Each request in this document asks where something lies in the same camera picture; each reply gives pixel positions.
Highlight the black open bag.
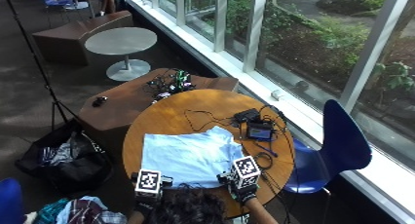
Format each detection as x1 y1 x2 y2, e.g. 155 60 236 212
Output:
14 118 114 195

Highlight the person's right hand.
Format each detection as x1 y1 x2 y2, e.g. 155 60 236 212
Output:
216 171 262 205

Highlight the white marker cube on right glove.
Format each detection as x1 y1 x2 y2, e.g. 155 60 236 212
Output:
230 155 263 190

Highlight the blue plastic chair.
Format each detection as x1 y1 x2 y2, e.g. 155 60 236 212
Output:
0 177 26 224
283 98 373 224
34 0 90 11

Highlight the black device with blue screen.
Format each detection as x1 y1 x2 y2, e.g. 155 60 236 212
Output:
244 121 276 142

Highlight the thin black cable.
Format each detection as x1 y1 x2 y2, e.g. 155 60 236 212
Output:
183 109 236 132

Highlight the small white box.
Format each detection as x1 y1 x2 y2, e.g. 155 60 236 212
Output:
270 89 286 101

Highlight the black box device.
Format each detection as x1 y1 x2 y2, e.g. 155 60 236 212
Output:
232 108 260 124

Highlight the grey round pedestal table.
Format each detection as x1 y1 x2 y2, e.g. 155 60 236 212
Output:
82 26 158 83

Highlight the white marker cube on left glove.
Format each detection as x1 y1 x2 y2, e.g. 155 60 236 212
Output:
133 168 163 200

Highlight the coiled black cable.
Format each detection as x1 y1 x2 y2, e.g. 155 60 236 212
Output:
251 151 275 170

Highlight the pile of gloves and cables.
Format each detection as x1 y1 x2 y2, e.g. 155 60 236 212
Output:
143 68 196 103

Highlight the white marker cube on glove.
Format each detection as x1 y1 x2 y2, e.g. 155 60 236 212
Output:
230 155 263 190
133 168 163 200

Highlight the pile of clothes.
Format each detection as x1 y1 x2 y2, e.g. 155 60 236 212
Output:
25 195 130 224

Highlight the blue pen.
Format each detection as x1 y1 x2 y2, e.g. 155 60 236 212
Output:
254 141 279 159

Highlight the person's left hand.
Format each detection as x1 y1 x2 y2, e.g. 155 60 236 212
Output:
129 172 175 215

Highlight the light blue t-shirt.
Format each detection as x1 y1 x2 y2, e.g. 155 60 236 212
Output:
139 125 246 190

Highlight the brown bench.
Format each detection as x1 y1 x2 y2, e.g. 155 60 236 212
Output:
30 10 134 67
77 67 239 155

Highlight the small black device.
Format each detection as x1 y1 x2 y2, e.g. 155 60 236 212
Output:
90 95 110 108

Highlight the black tripod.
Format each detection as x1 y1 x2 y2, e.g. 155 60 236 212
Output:
1 0 81 131

